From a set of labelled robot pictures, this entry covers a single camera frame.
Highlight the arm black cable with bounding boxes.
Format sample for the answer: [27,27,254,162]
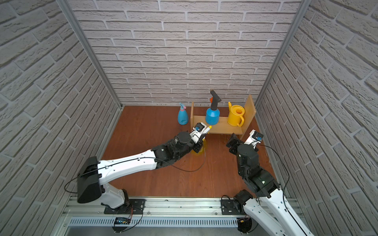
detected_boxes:
[63,147,207,195]
[256,144,311,236]

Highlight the left aluminium corner post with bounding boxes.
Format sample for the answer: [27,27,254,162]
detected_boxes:
[57,0,123,111]

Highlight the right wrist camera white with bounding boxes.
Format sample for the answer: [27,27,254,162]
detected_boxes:
[244,129,263,148]

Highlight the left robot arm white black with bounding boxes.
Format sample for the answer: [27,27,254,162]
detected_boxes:
[77,130,206,210]

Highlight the black round connector box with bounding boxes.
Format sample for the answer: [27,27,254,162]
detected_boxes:
[237,218,253,234]

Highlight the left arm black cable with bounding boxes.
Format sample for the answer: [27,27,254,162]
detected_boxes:
[63,147,207,195]

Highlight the blue pressure sprayer black handle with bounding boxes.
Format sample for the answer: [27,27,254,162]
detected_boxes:
[205,89,221,125]

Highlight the small blue spray bottle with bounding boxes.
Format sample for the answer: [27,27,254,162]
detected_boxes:
[178,103,189,125]

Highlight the green circuit board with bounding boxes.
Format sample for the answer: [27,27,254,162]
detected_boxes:
[114,217,131,225]

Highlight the aluminium corner post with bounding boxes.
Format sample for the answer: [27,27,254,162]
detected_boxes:
[57,0,123,111]
[254,0,314,108]

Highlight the yellow transparent spray bottle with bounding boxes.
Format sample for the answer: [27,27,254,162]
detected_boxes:
[190,123,212,154]

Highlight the wooden shelf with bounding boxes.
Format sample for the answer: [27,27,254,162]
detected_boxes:
[190,95,257,139]

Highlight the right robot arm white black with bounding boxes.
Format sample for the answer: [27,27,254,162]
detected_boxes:
[226,130,312,236]

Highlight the yellow watering can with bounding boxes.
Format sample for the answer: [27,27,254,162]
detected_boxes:
[227,102,245,127]

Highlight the aluminium mounting rail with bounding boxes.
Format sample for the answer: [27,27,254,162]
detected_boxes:
[58,197,246,231]

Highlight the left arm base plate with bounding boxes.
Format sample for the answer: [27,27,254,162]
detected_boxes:
[101,199,146,215]

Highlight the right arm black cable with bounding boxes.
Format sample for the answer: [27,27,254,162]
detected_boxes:
[256,144,311,236]

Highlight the right aluminium corner post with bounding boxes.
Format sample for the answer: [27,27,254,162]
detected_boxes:
[254,0,314,108]

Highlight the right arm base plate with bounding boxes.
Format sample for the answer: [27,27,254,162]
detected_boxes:
[220,198,250,216]

